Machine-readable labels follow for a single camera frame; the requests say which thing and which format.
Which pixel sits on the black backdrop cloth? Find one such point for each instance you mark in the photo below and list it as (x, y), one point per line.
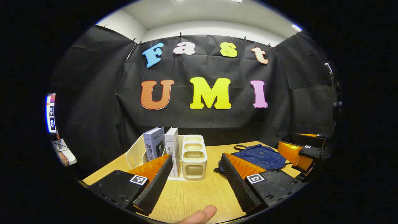
(279, 102)

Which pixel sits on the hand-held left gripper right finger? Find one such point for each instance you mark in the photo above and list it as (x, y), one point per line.
(238, 183)

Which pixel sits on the white book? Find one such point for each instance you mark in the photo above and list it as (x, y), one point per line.
(172, 149)

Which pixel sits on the white side table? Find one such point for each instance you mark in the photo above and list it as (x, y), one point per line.
(70, 155)

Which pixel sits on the white bookshelf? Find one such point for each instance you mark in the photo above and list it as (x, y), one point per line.
(194, 161)

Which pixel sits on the lavender book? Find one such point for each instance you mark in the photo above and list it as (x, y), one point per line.
(154, 144)

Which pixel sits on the blue schoolbag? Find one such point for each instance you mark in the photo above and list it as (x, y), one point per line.
(261, 157)

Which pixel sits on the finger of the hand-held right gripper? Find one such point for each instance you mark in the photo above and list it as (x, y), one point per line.
(292, 154)
(314, 140)

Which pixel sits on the computer monitor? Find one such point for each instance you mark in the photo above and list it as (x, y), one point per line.
(51, 113)

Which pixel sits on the ceiling light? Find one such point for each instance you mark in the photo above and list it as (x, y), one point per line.
(297, 28)

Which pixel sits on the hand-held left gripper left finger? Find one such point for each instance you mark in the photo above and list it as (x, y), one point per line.
(155, 183)

